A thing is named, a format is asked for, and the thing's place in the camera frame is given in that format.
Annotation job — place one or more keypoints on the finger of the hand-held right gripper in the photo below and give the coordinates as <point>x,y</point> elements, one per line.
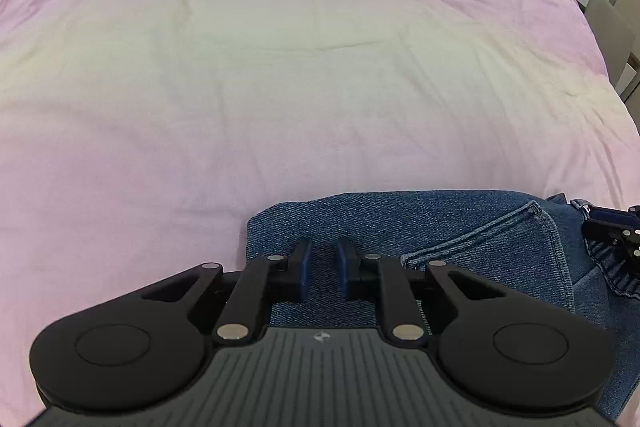
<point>607,223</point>

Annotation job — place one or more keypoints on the pink floral duvet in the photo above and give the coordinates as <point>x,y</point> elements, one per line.
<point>250,82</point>

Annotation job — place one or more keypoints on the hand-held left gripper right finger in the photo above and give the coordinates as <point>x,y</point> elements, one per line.
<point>343,268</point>

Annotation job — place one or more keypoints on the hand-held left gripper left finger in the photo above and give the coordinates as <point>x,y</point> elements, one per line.
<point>303,271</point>

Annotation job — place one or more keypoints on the blue denim pants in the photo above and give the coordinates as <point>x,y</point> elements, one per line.
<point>450,232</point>

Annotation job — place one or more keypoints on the grey chair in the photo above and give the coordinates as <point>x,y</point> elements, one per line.
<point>605,32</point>

